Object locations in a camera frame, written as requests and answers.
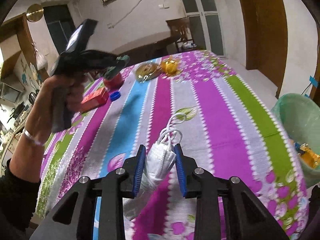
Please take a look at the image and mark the dark green small packet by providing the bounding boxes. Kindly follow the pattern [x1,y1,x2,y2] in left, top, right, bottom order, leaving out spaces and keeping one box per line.
[103,55,130,80]

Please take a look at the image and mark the yellow snack packet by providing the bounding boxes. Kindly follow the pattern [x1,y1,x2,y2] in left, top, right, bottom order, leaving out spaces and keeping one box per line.
[295,142,320,169]

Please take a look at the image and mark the white face mask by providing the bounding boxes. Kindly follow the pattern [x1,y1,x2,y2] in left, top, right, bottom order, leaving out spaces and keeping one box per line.
[123,112,187,220]

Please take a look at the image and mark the black sleeved left forearm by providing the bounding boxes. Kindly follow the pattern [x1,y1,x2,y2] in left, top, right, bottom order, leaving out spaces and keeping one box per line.
[1,135,44,239]

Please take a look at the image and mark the green lined trash bin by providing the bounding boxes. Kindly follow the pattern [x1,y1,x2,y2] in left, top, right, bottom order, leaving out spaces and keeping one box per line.
[271,93,319,188]

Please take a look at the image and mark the person's left hand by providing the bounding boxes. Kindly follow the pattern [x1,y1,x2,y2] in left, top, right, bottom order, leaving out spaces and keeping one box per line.
[24,74,87,145]

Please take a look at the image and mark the blue bottle cap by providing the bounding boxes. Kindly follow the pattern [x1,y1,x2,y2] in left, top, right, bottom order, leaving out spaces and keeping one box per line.
[109,91,121,101]

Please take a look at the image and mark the round pastry in wrapper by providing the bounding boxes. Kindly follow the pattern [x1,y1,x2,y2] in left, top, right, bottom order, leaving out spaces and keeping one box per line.
[135,62,162,83]

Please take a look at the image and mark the red carton box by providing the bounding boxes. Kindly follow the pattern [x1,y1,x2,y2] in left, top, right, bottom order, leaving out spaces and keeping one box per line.
[80,87,109,113]

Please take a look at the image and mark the long dark wooden bench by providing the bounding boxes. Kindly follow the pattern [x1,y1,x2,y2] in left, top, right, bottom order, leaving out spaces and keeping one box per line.
[112,31,181,66]

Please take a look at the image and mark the orange snack wrapper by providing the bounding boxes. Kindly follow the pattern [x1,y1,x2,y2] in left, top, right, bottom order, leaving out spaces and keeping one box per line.
[160,57,180,76]

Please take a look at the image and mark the dark wooden chair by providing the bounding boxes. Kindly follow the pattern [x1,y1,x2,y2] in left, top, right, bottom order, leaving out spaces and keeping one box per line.
[166,17,200,53]

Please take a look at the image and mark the floral striped tablecloth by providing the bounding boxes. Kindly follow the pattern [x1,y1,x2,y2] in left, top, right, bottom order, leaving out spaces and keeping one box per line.
[36,50,309,239]

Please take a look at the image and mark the glass panel door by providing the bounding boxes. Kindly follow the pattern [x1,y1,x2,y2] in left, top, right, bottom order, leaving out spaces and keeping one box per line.
[182,0,225,56]

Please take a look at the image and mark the brown wooden door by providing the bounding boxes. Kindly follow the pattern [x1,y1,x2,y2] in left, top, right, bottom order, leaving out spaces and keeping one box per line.
[240,0,288,98]

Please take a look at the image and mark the blue tape strips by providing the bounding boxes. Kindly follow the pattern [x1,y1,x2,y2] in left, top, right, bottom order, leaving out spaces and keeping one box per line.
[309,76,319,88]

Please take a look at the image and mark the silver bracelet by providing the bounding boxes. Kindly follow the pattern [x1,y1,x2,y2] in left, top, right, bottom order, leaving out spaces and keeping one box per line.
[22,128,46,147]

